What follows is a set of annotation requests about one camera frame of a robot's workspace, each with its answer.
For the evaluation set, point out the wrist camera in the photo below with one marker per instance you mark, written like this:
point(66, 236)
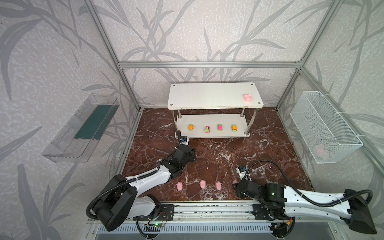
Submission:
point(242, 171)
point(183, 140)

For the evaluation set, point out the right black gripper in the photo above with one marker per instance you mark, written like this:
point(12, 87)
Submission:
point(241, 185)

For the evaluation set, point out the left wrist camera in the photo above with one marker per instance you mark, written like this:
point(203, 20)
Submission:
point(183, 140)

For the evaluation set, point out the clear plastic wall bin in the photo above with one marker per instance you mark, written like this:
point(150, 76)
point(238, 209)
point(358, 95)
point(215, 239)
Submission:
point(78, 139)

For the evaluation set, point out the white wire mesh basket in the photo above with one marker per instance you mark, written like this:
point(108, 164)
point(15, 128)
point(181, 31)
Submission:
point(320, 123)

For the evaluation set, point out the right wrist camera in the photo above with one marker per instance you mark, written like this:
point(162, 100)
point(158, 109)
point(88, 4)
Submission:
point(242, 171)

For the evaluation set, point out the white two-tier shelf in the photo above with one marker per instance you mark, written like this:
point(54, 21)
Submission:
point(214, 96)

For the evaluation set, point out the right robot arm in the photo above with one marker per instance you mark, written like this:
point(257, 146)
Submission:
point(350, 207)

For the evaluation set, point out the pink toy in basket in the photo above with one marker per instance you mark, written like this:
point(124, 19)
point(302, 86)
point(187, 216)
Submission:
point(321, 151)

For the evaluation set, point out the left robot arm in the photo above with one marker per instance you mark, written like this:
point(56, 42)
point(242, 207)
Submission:
point(131, 187)

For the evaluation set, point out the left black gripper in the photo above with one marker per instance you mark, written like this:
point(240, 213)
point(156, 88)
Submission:
point(186, 149)

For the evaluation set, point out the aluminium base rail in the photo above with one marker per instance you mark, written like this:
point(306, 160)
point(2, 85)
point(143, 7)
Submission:
point(210, 211)

